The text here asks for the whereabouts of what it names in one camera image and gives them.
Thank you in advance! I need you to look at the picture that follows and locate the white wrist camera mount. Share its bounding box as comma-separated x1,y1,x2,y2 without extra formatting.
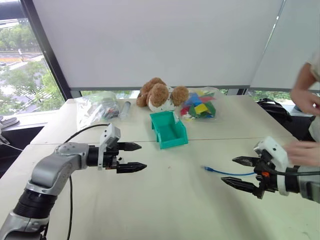
97,124,122,171
253,136,291,197

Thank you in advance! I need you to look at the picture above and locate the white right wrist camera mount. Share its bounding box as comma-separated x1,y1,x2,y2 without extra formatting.
253,136,291,197

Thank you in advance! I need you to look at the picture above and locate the black bag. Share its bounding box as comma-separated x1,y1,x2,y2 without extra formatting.
256,97,315,142

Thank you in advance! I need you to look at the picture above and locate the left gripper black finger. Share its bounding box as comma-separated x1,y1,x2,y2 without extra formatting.
117,141,143,152
116,161,148,174

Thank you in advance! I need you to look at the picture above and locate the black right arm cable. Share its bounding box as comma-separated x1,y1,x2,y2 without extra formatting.
268,163,320,176

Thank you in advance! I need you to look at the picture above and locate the blue Ethernet cable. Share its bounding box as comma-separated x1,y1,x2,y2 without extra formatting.
201,164,256,176

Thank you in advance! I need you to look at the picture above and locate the person's left hand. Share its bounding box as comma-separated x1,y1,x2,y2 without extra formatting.
284,140,320,167

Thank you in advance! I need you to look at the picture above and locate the clear bag of small parts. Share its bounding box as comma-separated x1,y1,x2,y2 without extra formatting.
75,90,124,129

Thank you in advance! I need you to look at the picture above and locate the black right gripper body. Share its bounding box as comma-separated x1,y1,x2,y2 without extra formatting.
254,150,279,200

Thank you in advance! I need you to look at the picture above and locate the brown and white plush dog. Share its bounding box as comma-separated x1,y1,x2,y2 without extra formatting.
135,77,190,114

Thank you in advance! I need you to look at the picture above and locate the grey object on sill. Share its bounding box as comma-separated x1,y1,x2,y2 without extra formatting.
0,115,20,129

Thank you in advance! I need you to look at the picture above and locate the wide white roller blind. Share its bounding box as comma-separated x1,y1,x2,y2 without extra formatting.
31,0,286,91

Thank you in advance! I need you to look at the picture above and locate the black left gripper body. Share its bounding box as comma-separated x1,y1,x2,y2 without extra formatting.
101,143,126,174

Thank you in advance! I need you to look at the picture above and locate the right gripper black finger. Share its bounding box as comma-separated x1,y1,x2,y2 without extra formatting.
220,176,261,196
231,155,258,168

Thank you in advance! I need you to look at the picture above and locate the black window frame post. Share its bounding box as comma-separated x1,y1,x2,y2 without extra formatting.
19,0,73,101

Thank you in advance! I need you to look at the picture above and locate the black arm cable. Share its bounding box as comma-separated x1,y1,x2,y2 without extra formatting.
268,163,320,176
64,123,112,240

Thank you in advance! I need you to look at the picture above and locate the person's right hand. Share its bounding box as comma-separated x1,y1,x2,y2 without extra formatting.
290,84,320,117

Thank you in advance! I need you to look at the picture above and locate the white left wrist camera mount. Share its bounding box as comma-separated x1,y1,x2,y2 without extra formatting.
97,124,122,171

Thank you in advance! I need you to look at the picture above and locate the clear plastic syringe tube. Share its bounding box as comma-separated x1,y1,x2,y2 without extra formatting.
120,99,132,121

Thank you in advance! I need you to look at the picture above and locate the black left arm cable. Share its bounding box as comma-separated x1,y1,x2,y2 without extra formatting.
64,123,112,240

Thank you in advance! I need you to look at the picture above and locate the narrow white roller blind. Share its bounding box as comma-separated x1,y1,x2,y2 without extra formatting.
249,0,320,91

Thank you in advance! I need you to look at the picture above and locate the clear bag of colourful blocks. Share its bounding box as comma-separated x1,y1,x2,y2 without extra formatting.
178,86,225,123

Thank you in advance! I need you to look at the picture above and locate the teal plastic bin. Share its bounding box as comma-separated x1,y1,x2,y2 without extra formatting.
149,110,189,150

